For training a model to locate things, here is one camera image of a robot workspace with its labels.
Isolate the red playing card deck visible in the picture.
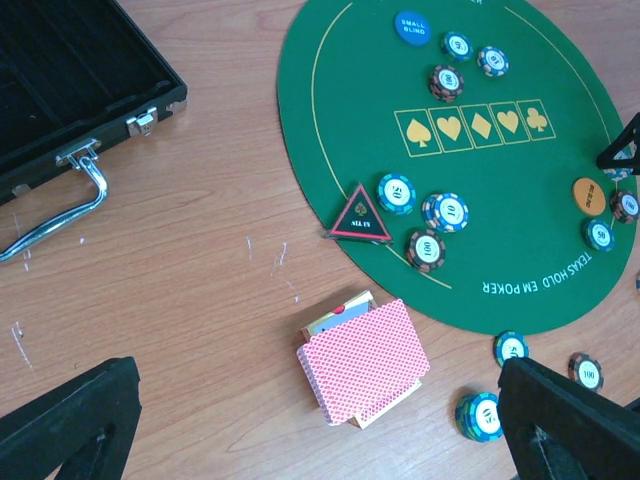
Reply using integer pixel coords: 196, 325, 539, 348
296, 299, 430, 429

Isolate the red triangular dealer button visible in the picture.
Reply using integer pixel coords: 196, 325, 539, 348
326, 184, 393, 245

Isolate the teal poker chip stack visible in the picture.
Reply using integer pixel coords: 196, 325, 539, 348
455, 392, 503, 443

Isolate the brown poker chip stack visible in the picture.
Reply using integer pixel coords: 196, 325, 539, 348
568, 352, 604, 392

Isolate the black poker case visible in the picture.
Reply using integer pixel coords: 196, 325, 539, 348
1, 1, 188, 262

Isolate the blue small blind button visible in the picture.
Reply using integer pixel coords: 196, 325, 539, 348
394, 10, 432, 47

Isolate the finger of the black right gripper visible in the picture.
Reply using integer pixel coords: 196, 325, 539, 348
596, 113, 640, 175

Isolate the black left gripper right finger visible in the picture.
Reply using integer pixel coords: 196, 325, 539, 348
497, 358, 639, 479

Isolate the orange big blind button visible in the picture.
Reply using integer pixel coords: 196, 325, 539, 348
572, 177, 607, 217

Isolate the round green poker mat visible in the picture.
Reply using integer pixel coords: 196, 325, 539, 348
277, 1, 639, 335

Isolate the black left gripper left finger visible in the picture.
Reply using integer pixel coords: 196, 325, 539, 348
1, 357, 142, 479

